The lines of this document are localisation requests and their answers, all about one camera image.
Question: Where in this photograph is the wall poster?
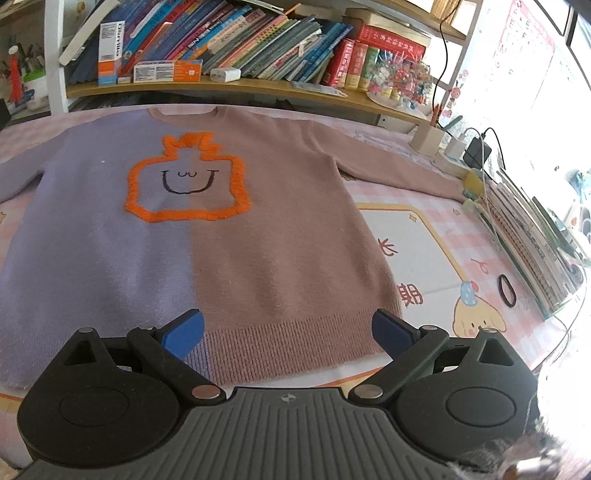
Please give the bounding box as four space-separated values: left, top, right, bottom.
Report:
455 0 559 134

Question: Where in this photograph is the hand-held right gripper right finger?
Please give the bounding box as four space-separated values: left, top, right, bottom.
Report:
348 308 527 407

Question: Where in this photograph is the wooden bookshelf with white frame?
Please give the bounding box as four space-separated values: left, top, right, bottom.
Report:
44 0 483 127

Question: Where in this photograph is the colourful candy bouquet ornament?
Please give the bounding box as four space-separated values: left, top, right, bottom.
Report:
367 51 437 112

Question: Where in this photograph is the white plug charger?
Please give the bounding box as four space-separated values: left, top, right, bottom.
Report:
445 129 467 160

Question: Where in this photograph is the orange and white flat box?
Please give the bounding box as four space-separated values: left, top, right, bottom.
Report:
133 59 204 84

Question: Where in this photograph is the row of colourful books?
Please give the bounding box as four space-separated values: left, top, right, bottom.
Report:
65 0 354 86

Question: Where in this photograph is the red tassel ornament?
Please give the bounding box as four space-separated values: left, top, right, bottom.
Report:
7 54 24 103

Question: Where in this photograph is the tall white and orange box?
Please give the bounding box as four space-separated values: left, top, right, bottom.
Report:
98 21 126 86

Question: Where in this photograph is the yellow sponge block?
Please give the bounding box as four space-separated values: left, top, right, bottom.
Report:
464 168 485 197

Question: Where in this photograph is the stack of notebooks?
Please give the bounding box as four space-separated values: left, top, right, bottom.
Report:
480 168 585 319

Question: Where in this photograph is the black power adapter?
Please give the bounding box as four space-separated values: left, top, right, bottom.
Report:
463 137 492 169

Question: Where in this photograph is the beige pen holder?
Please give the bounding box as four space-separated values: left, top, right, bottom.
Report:
411 124 446 155

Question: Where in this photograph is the purple and pink sweater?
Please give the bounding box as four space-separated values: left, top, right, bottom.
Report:
0 105 467 391

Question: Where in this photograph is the white leaning book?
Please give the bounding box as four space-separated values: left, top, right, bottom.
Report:
59 0 122 65

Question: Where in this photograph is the white container with green lid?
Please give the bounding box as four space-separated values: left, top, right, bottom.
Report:
23 69 51 110

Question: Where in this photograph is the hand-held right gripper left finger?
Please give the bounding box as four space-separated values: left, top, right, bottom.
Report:
51 309 228 407

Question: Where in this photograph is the black hanging cable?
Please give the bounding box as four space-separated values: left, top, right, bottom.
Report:
436 0 455 112

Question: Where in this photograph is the beige thick book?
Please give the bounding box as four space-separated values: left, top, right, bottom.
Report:
344 7 432 47

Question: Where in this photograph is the blue flat packet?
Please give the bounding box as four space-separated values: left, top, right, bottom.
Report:
291 80 348 99

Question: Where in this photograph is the bunch of pens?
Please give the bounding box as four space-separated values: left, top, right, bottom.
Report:
0 41 44 77

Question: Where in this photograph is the red dictionary lying flat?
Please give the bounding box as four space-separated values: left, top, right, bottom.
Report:
353 23 428 61

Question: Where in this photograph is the white power strip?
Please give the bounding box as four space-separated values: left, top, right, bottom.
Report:
434 150 472 178

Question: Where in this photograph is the black hair tie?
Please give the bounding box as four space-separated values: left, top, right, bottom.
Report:
498 274 518 308

